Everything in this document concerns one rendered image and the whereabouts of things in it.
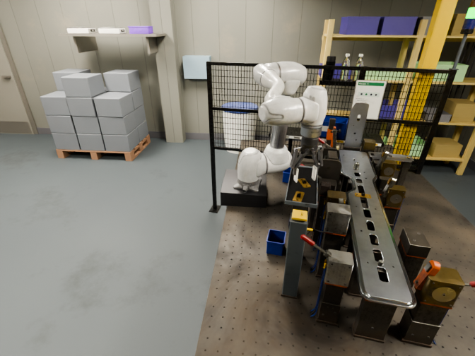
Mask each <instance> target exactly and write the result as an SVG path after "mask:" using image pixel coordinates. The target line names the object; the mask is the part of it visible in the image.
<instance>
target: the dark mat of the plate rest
mask: <svg viewBox="0 0 475 356"><path fill-rule="evenodd" d="M298 169H299V170H298V179H305V180H306V181H307V182H308V184H309V185H310V186H311V187H308V188H303V186H302V185H301V184H300V182H299V181H298V182H295V181H294V175H293V169H292V170H291V177H290V181H289V185H288V193H287V197H286V200H287V201H293V197H294V196H295V193H296V192H297V191H300V192H304V193H305V194H304V196H303V199H302V201H301V202H302V203H312V204H316V202H317V173H316V178H315V181H314V180H313V179H312V168H309V167H298Z"/></svg>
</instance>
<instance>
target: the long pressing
mask: <svg viewBox="0 0 475 356"><path fill-rule="evenodd" d="M353 158H354V159H355V161H353ZM339 161H340V162H341V172H340V174H341V175H342V176H344V177H346V178H348V179H350V180H351V185H352V190H350V191H347V192H346V205H350V209H351V219H350V222H349V227H350V232H351V241H352V246H353V255H354V260H355V265H356V274H357V279H358V288H359V292H360V294H361V295H362V296H363V297H364V298H365V299H367V300H368V301H371V302H377V303H380V304H387V305H391V306H395V307H401V308H405V309H413V308H414V307H415V306H416V303H417V302H416V298H415V295H414V292H413V290H412V287H411V283H410V281H409V278H408V275H407V273H406V269H405V267H404V264H403V261H402V259H401V255H400V253H399V250H398V247H397V243H396V241H395V239H394V235H393V233H392V229H391V227H390V225H389V221H388V219H387V215H386V213H385V210H384V207H383V205H382V202H381V199H380V195H379V193H378V190H377V187H376V185H375V181H376V179H377V175H376V173H375V170H374V167H373V164H372V162H371V160H370V156H369V155H368V153H366V152H363V151H354V150H340V149H339ZM356 162H359V169H358V170H354V169H353V167H354V164H355V163H356ZM355 173H359V175H360V176H359V177H358V176H355ZM357 179H360V180H361V182H362V183H357V182H356V180H357ZM358 186H362V187H363V190H364V192H365V194H370V195H371V198H366V201H367V203H368V208H364V207H363V206H362V203H361V199H360V198H362V197H357V196H355V193H359V190H358ZM356 206H357V207H356ZM363 210H368V211H370V216H371V218H367V217H365V215H364V212H363ZM366 222H372V223H373V227H374V229H375V231H372V230H369V229H368V227H367V224H366ZM361 230H362V231H361ZM370 235H375V236H376V237H377V242H378V246H377V245H373V244H371V241H370ZM373 250H377V251H380V253H381V255H382V260H383V261H384V265H383V266H384V267H380V266H378V264H377V263H378V262H377V261H376V260H375V257H374V253H373ZM367 262H368V263H367ZM393 266H394V268H393ZM377 268H383V269H385V271H386V274H387V279H388V282H383V281H381V280H380V277H379V274H378V271H377Z"/></svg>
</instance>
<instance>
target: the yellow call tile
mask: <svg viewBox="0 0 475 356"><path fill-rule="evenodd" d="M292 220H300V221H305V222H307V211H304V210H295V209H293V214H292Z"/></svg>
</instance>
